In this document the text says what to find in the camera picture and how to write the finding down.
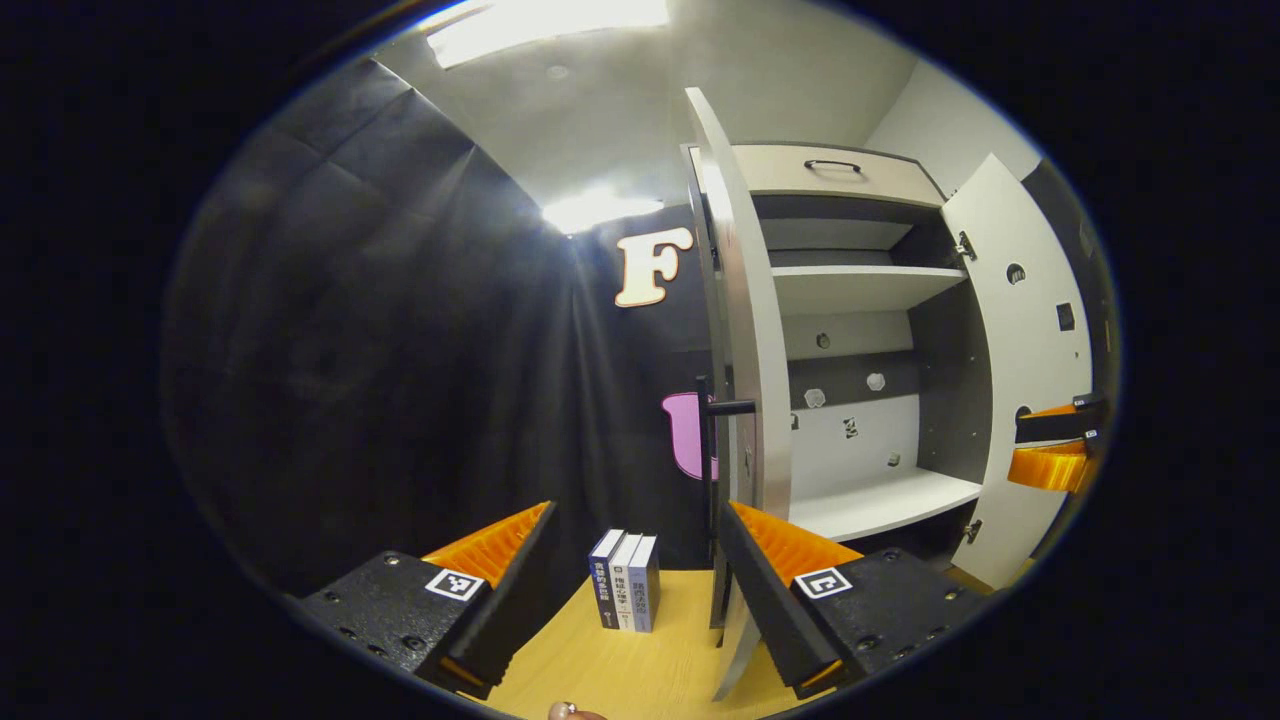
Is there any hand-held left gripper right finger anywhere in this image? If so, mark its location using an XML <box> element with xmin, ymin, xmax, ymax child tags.
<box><xmin>715</xmin><ymin>500</ymin><xmax>991</xmax><ymax>701</ymax></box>

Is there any light blue book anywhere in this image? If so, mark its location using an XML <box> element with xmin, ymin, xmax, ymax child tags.
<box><xmin>628</xmin><ymin>535</ymin><xmax>661</xmax><ymax>634</ymax></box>

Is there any white double-door shoe cabinet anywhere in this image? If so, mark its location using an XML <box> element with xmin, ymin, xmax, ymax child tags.
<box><xmin>685</xmin><ymin>140</ymin><xmax>1001</xmax><ymax>571</ymax></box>

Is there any white cabinet shelf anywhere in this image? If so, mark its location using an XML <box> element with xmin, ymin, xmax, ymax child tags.
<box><xmin>770</xmin><ymin>265</ymin><xmax>969</xmax><ymax>316</ymax></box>
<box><xmin>790</xmin><ymin>468</ymin><xmax>983</xmax><ymax>543</ymax></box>

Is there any black door handle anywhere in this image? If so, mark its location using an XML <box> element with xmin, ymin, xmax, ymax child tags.
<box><xmin>697</xmin><ymin>375</ymin><xmax>758</xmax><ymax>561</ymax></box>

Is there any white cabinet drawer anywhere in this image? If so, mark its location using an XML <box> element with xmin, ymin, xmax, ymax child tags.
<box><xmin>688</xmin><ymin>143</ymin><xmax>946</xmax><ymax>209</ymax></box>

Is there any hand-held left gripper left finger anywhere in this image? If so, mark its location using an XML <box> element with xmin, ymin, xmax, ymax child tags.
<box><xmin>295</xmin><ymin>500</ymin><xmax>559</xmax><ymax>701</ymax></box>

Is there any white book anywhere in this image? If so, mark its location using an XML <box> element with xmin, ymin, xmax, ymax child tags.
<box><xmin>608</xmin><ymin>533</ymin><xmax>644</xmax><ymax>631</ymax></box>

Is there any dark blue book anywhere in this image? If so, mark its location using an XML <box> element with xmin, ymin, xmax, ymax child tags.
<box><xmin>588</xmin><ymin>529</ymin><xmax>626</xmax><ymax>629</ymax></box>

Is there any white cabinet door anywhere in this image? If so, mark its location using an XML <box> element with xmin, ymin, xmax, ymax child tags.
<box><xmin>683</xmin><ymin>87</ymin><xmax>796</xmax><ymax>703</ymax></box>
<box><xmin>940</xmin><ymin>152</ymin><xmax>1096</xmax><ymax>591</ymax></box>

